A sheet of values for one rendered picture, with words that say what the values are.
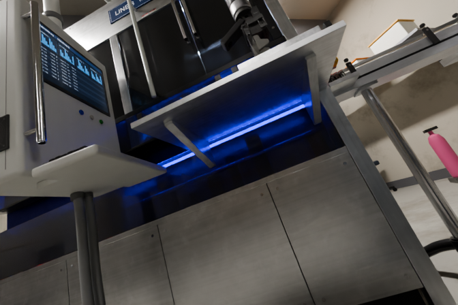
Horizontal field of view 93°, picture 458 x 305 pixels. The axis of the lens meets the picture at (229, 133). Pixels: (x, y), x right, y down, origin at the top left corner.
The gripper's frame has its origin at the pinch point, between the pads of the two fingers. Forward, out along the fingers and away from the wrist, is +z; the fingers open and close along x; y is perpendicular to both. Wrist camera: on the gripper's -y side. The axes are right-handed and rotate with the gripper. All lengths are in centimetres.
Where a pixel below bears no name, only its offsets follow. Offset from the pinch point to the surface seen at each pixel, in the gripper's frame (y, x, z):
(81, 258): -88, 7, 39
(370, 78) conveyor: 46, 42, 8
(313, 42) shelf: 14.7, -8.1, 8.0
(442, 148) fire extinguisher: 162, 231, 56
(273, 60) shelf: 2.8, -8.9, 8.0
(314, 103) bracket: 13.2, 16.7, 16.5
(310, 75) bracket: 12.9, 3.2, 11.5
